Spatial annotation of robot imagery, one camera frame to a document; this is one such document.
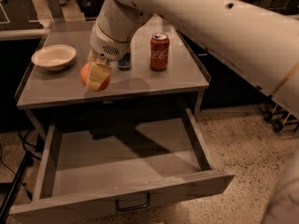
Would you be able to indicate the wheeled cart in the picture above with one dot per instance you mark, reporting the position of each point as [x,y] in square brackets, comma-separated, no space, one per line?
[279,117]

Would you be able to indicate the grey cabinet table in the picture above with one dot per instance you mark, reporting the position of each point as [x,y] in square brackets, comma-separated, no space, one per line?
[45,89]

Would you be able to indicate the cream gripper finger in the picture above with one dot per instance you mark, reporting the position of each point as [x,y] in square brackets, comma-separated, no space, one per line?
[97,75]
[93,57]

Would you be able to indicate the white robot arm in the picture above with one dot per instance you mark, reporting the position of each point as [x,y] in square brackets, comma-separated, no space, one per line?
[259,45]

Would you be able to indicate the white bowl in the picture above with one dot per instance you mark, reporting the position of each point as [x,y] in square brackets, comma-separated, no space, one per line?
[54,57]

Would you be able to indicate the black stand leg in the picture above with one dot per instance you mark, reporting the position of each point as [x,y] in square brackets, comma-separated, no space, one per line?
[13,187]

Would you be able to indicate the orange fruit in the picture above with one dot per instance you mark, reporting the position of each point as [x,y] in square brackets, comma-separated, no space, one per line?
[104,83]

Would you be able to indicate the blue silver drink can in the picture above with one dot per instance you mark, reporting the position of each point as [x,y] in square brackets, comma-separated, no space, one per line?
[124,64]

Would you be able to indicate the red cola can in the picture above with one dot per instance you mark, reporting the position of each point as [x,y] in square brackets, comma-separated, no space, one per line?
[159,50]

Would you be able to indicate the black drawer handle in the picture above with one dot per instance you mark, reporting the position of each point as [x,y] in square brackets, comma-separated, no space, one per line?
[132,202]

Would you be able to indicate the grey open drawer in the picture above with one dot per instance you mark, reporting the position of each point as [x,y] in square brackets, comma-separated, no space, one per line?
[82,174]

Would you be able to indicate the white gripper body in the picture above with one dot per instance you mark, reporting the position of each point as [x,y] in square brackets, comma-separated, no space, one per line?
[104,46]

